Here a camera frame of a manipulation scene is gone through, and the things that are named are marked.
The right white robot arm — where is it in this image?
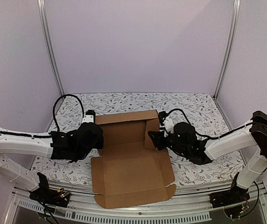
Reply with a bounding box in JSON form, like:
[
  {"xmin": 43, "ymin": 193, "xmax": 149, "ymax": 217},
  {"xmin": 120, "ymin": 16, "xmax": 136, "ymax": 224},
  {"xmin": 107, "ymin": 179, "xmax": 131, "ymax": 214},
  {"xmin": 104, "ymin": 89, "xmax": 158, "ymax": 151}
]
[{"xmin": 148, "ymin": 111, "xmax": 267, "ymax": 203}]

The aluminium frame post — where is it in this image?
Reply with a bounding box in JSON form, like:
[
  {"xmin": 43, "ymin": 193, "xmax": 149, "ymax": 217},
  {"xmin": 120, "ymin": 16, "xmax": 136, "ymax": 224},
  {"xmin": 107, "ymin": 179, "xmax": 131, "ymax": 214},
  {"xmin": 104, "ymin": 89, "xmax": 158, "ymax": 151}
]
[
  {"xmin": 213, "ymin": 0, "xmax": 241, "ymax": 101},
  {"xmin": 37, "ymin": 0, "xmax": 65, "ymax": 96}
]

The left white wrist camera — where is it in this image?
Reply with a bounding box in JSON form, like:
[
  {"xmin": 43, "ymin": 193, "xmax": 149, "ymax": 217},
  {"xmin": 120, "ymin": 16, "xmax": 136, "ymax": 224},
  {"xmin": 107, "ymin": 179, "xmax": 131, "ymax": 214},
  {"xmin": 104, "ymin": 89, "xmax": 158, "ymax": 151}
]
[{"xmin": 81, "ymin": 110, "xmax": 96, "ymax": 123}]

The floral patterned table mat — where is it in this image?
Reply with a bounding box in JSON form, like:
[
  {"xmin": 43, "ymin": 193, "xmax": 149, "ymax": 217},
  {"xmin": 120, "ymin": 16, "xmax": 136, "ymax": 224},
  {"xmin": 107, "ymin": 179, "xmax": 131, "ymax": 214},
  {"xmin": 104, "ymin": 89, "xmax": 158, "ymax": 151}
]
[{"xmin": 31, "ymin": 93, "xmax": 245, "ymax": 187}]

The right aluminium frame post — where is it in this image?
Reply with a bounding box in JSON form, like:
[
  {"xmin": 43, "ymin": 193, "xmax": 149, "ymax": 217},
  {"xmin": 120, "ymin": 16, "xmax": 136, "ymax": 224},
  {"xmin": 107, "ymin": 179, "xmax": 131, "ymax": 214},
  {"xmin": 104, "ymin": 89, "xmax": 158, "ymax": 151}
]
[{"xmin": 213, "ymin": 0, "xmax": 241, "ymax": 101}]

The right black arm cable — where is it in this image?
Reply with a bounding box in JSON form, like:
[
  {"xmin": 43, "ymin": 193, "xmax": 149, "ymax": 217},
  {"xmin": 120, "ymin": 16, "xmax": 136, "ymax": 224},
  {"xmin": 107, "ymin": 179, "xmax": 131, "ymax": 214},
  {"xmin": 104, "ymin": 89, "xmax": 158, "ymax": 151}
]
[{"xmin": 165, "ymin": 108, "xmax": 218, "ymax": 140}]

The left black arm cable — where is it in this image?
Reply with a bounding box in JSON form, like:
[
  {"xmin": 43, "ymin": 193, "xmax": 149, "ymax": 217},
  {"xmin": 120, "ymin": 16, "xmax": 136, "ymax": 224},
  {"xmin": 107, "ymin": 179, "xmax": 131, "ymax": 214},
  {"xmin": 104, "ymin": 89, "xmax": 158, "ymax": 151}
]
[{"xmin": 52, "ymin": 93, "xmax": 86, "ymax": 133}]

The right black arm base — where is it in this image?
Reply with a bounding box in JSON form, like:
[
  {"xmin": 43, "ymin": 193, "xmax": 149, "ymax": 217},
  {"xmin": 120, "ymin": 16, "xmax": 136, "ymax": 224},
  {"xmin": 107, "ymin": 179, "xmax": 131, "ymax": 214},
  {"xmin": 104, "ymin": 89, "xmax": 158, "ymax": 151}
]
[{"xmin": 210, "ymin": 172, "xmax": 250, "ymax": 208}]

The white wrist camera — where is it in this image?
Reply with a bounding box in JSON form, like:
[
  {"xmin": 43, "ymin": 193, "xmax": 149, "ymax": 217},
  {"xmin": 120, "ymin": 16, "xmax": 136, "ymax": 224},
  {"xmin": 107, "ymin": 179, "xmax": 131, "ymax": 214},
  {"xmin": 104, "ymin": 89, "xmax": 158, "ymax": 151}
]
[
  {"xmin": 81, "ymin": 110, "xmax": 96, "ymax": 123},
  {"xmin": 158, "ymin": 111, "xmax": 174, "ymax": 135}
]

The left aluminium frame post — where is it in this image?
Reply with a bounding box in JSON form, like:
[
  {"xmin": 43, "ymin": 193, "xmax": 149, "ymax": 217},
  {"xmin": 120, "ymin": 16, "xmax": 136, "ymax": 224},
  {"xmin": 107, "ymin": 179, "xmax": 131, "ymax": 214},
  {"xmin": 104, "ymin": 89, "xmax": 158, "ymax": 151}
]
[{"xmin": 37, "ymin": 0, "xmax": 65, "ymax": 96}]

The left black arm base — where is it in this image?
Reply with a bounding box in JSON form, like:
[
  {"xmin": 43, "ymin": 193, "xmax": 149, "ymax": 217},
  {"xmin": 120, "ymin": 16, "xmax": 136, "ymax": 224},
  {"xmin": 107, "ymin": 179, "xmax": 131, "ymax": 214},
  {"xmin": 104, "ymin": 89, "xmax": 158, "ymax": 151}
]
[{"xmin": 30, "ymin": 172, "xmax": 71, "ymax": 208}]

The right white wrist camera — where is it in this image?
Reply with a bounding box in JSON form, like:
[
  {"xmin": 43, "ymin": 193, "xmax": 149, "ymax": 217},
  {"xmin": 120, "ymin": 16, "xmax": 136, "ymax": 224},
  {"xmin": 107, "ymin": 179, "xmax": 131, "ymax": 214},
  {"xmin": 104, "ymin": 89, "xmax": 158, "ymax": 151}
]
[{"xmin": 158, "ymin": 111, "xmax": 174, "ymax": 135}]

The brown cardboard box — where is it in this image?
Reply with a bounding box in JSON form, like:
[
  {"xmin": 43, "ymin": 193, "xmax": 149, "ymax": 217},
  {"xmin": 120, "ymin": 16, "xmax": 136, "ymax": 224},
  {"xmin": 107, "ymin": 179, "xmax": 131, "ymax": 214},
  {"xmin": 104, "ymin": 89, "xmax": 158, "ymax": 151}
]
[{"xmin": 91, "ymin": 110, "xmax": 176, "ymax": 209}]

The aluminium front rail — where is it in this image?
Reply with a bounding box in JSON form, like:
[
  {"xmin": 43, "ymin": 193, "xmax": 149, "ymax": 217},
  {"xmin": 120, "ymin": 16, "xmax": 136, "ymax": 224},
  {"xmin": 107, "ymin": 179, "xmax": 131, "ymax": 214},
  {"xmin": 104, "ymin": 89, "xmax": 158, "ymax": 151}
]
[{"xmin": 4, "ymin": 181, "xmax": 267, "ymax": 224}]

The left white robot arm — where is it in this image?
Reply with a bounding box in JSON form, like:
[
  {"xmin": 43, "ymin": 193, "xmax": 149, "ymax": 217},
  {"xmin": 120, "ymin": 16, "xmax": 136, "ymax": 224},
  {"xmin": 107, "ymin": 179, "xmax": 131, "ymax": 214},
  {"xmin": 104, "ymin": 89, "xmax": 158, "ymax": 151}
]
[{"xmin": 0, "ymin": 122, "xmax": 104, "ymax": 203}]

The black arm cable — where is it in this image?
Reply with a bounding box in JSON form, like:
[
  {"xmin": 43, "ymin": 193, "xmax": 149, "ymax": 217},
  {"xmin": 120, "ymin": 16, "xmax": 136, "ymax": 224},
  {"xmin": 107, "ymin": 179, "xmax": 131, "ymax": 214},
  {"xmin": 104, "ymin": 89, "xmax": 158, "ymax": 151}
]
[
  {"xmin": 52, "ymin": 93, "xmax": 86, "ymax": 133},
  {"xmin": 165, "ymin": 108, "xmax": 218, "ymax": 140}
]

